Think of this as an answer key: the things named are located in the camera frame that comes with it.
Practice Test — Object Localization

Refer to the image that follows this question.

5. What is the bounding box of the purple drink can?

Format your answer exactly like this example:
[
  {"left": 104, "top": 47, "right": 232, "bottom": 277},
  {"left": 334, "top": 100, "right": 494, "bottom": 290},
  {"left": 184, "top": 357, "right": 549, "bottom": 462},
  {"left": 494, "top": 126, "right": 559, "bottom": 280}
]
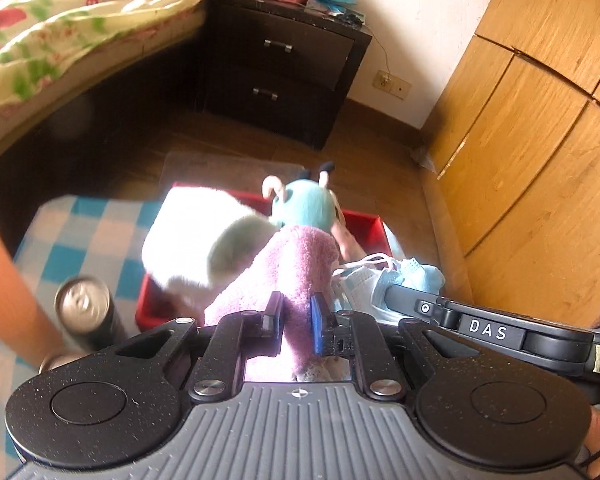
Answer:
[{"left": 37, "top": 351, "right": 83, "bottom": 376}]

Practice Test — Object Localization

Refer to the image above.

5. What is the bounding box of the black drink can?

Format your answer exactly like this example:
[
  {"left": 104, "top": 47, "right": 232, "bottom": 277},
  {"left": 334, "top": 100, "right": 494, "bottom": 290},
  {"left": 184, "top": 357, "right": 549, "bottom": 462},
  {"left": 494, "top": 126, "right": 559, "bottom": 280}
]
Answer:
[{"left": 54, "top": 276, "right": 131, "bottom": 356}]

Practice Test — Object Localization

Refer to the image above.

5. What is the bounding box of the light green towel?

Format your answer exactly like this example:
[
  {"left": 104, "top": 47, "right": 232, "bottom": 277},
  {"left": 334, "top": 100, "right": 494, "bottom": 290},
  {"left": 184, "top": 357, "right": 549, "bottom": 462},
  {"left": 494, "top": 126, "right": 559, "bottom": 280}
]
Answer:
[{"left": 141, "top": 186, "right": 281, "bottom": 311}]

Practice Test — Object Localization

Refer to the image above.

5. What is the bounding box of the orange ribbed bottle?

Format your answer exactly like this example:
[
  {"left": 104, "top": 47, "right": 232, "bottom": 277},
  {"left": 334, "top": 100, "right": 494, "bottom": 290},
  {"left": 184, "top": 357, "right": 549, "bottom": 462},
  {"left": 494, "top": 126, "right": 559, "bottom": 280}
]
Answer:
[{"left": 0, "top": 212, "right": 68, "bottom": 368}]

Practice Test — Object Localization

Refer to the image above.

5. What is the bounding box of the pig plush toy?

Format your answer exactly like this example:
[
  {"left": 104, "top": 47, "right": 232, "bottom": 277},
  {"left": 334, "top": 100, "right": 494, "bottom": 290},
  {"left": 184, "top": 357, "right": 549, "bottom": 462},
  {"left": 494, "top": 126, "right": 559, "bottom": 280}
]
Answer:
[{"left": 261, "top": 161, "right": 356, "bottom": 266}]

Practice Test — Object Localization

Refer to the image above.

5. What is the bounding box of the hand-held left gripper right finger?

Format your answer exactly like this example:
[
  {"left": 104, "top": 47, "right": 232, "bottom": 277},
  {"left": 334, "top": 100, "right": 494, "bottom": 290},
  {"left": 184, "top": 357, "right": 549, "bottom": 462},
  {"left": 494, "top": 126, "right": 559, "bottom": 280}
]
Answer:
[{"left": 309, "top": 292, "right": 481, "bottom": 402}]

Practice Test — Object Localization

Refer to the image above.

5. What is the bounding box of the blue white checkered tablecloth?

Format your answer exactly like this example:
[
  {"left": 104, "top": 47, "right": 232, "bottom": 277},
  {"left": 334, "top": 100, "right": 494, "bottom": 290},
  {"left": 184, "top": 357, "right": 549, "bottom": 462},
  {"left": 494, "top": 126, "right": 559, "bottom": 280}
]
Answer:
[{"left": 0, "top": 195, "right": 166, "bottom": 461}]

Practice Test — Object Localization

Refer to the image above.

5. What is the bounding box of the floral quilt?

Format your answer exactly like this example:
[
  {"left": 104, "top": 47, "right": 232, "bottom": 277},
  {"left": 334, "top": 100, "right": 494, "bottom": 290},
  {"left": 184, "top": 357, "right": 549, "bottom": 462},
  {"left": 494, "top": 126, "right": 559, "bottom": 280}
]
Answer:
[{"left": 0, "top": 0, "right": 246, "bottom": 126}]

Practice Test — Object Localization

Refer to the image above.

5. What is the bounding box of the wall power socket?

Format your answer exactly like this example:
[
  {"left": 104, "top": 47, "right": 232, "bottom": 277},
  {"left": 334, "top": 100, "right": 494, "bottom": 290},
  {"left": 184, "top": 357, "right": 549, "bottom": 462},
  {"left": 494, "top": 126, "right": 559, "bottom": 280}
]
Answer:
[{"left": 372, "top": 70, "right": 411, "bottom": 100}]

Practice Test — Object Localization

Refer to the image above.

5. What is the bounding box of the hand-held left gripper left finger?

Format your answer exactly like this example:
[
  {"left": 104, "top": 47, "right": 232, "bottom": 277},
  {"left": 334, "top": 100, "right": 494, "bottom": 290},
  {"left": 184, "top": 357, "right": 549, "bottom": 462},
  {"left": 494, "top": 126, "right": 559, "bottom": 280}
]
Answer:
[{"left": 112, "top": 290, "right": 287, "bottom": 403}]

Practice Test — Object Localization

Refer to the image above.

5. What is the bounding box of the dark wooden bed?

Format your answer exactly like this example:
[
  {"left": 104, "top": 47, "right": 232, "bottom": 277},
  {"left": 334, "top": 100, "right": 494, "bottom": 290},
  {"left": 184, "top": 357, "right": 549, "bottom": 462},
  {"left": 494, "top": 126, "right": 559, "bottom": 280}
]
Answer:
[{"left": 0, "top": 0, "right": 216, "bottom": 176}]

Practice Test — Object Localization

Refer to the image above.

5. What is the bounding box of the purple towel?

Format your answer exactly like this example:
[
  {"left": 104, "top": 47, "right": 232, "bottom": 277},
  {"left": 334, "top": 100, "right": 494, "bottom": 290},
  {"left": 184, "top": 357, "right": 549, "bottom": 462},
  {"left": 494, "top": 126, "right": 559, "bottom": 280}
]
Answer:
[{"left": 202, "top": 225, "right": 341, "bottom": 381}]

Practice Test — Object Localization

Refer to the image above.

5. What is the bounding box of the wooden wardrobe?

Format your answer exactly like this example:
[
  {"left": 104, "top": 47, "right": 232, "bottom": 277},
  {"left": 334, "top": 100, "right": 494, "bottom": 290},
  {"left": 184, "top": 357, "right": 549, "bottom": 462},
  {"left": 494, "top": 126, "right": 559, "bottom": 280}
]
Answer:
[{"left": 422, "top": 0, "right": 600, "bottom": 331}]

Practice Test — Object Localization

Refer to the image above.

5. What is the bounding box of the red cardboard box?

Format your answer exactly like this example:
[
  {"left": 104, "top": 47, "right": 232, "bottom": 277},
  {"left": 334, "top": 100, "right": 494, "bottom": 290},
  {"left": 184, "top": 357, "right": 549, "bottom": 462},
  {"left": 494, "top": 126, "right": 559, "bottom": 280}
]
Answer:
[{"left": 134, "top": 181, "right": 395, "bottom": 333}]

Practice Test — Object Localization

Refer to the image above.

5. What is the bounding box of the thin wall cable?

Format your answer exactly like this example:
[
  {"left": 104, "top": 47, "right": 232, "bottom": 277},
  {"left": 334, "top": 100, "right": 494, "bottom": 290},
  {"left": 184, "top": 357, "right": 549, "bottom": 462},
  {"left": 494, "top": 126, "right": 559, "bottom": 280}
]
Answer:
[{"left": 362, "top": 25, "right": 392, "bottom": 78}]

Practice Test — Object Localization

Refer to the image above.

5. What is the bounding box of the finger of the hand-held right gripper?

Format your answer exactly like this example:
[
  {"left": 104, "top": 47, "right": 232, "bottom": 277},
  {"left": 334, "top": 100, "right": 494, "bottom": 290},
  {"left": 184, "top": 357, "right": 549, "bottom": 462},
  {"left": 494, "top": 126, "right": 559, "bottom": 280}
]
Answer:
[{"left": 382, "top": 284, "right": 461, "bottom": 333}]

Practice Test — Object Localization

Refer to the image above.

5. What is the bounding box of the dark wooden nightstand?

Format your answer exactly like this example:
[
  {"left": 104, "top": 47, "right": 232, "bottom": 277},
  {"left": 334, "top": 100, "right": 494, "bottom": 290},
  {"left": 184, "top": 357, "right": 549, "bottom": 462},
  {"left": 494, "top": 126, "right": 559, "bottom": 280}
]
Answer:
[{"left": 197, "top": 0, "right": 373, "bottom": 151}]

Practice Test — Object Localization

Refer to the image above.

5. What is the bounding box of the bundle of blue face masks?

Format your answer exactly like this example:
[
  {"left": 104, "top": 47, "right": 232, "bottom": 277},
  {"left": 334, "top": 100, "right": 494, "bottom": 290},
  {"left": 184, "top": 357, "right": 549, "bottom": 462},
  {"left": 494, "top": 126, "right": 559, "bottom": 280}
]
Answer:
[{"left": 330, "top": 254, "right": 446, "bottom": 323}]

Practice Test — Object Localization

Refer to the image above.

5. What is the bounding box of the blue plastic bag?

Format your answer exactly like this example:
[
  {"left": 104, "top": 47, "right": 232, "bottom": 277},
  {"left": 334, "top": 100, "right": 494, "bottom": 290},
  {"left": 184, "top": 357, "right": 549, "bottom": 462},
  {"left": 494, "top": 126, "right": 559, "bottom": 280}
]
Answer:
[{"left": 315, "top": 0, "right": 358, "bottom": 16}]

